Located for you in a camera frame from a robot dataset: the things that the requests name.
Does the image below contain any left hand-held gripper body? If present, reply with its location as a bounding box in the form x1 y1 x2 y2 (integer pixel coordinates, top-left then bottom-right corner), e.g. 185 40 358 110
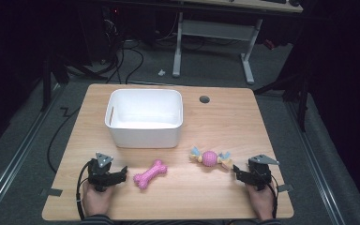
85 152 120 192

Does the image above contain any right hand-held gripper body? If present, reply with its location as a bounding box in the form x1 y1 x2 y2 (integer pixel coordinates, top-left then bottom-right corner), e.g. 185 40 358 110
246 154 280 192

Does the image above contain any pink rubber bone toy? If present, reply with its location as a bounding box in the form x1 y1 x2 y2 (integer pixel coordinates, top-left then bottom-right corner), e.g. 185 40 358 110
132 158 169 190

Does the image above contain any pink ball rope toy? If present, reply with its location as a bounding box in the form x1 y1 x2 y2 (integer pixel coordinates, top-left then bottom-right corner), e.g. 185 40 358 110
189 146 234 171

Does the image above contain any white plastic storage bin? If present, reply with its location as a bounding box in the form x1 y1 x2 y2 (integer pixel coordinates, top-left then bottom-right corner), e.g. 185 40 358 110
104 88 184 149

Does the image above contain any person's left hand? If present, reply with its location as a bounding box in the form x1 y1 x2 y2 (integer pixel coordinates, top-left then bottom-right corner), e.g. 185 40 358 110
82 181 115 218

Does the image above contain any person's right hand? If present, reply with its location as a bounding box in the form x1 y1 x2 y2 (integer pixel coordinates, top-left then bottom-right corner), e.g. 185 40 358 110
245 182 278 221

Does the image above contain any black metal stand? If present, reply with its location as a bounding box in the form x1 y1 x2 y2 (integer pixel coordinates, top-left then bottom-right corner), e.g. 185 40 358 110
39 54 109 113
252 70 311 133

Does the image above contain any dark computer tower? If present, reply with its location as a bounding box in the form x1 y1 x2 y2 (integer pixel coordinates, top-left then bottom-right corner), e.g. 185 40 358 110
77 5 124 65

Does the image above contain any wooden desk with white legs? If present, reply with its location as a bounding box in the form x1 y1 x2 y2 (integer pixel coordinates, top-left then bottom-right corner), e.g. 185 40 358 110
172 0 305 85

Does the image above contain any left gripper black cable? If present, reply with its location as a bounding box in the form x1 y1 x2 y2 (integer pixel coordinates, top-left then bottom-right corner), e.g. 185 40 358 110
76 160 92 220

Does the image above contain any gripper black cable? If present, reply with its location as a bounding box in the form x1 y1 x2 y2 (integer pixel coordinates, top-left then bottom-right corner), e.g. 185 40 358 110
76 160 92 220
269 173 279 219

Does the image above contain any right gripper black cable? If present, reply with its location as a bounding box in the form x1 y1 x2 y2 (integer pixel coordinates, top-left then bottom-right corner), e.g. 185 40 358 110
269 173 279 219

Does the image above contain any black floor cable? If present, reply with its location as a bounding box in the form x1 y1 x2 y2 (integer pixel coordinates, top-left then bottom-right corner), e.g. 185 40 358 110
46 106 82 174

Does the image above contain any metal floor rail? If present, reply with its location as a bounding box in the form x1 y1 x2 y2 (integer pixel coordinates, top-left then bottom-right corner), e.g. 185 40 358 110
284 102 347 225
0 83 64 225

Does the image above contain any bundle of black cables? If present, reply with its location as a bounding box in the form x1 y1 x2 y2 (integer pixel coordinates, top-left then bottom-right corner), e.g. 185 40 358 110
104 38 145 85

